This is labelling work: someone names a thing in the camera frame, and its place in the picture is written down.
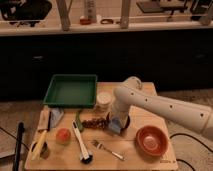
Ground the purple bowl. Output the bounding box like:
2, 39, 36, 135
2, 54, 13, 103
106, 112, 130, 134

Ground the black pole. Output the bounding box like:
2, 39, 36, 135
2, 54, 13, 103
12, 122, 25, 171

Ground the green plastic tray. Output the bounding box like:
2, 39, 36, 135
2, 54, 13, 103
43, 74, 97, 108

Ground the silver fork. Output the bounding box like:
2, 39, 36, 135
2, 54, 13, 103
91, 140, 125, 161

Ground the blue sponge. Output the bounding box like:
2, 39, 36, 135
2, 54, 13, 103
108, 117, 121, 134

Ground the bunch of dark grapes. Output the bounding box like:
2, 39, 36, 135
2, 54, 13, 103
82, 118, 107, 129

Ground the black cable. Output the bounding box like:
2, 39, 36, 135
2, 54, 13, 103
169, 132, 202, 144

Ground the white cup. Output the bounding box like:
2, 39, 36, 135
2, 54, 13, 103
96, 92, 112, 108

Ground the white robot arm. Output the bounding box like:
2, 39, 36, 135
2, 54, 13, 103
109, 77, 213, 141

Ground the orange bowl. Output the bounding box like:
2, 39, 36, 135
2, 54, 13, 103
135, 125, 168, 157

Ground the red object on floor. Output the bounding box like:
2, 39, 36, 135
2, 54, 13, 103
79, 16, 92, 25

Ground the black office chair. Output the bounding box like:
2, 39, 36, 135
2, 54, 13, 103
0, 0, 52, 27

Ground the green pepper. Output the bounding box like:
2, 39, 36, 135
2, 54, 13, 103
75, 109, 84, 132

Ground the red tomato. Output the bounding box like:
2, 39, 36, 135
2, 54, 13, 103
56, 128, 71, 145

